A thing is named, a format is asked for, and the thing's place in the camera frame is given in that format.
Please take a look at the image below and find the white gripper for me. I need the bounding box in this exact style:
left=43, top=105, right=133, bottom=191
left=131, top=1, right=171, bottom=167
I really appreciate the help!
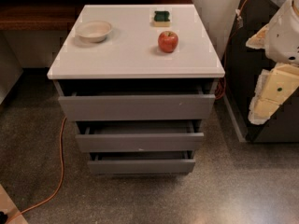
left=246, top=0, right=299, bottom=125

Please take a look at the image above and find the red apple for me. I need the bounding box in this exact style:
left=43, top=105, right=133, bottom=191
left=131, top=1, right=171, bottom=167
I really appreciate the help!
left=158, top=31, right=178, bottom=53

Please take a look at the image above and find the grey top drawer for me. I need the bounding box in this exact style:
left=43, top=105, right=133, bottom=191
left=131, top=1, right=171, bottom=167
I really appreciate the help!
left=59, top=93, right=215, bottom=121

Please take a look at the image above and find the grey drawer cabinet white top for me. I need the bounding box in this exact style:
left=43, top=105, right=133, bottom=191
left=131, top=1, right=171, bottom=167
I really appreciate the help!
left=47, top=4, right=226, bottom=176

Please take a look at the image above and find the green yellow sponge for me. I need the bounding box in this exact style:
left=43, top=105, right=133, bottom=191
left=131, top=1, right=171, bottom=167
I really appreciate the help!
left=153, top=11, right=171, bottom=27

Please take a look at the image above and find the white bowl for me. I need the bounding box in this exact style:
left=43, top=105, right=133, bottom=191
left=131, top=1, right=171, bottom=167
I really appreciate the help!
left=76, top=21, right=112, bottom=42

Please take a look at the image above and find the dark wooden shelf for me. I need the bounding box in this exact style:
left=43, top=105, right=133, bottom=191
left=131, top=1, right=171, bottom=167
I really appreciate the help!
left=0, top=0, right=192, bottom=31

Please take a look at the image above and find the orange cable on floor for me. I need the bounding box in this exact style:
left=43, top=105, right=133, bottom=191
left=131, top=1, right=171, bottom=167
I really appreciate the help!
left=5, top=116, right=67, bottom=224

